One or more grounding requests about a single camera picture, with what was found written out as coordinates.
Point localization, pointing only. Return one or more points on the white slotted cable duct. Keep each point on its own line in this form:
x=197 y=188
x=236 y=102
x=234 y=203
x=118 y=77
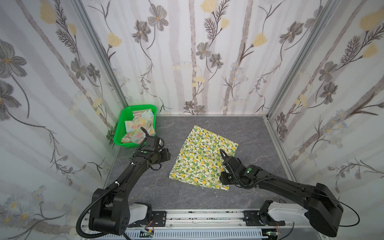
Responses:
x=198 y=234

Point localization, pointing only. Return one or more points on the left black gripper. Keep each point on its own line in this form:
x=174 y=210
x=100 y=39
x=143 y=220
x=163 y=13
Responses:
x=150 y=140

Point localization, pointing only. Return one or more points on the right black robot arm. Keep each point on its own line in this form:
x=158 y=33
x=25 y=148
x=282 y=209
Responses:
x=314 y=205

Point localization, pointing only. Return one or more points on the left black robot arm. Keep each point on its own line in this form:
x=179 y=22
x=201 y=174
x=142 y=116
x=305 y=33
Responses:
x=110 y=211

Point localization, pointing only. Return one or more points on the lemon print yellow skirt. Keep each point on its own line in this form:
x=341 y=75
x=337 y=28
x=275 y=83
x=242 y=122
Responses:
x=199 y=161

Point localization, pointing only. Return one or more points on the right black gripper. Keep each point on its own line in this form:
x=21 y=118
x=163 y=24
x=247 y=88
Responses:
x=231 y=162

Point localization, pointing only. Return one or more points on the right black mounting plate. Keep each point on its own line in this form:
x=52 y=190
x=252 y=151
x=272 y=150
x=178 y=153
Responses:
x=252 y=218

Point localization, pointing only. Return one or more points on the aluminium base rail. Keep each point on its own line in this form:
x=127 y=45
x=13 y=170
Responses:
x=195 y=219

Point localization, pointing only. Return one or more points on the black mounting plate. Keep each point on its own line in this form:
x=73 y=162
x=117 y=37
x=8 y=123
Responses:
x=252 y=218
x=154 y=219

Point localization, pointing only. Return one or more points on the pastel floral folded skirt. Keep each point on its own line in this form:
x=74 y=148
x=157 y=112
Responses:
x=138 y=128

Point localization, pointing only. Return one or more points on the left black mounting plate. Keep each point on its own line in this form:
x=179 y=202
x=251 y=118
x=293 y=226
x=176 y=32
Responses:
x=154 y=219

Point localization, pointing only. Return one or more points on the green plastic basket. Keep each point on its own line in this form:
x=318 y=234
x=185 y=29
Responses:
x=127 y=115

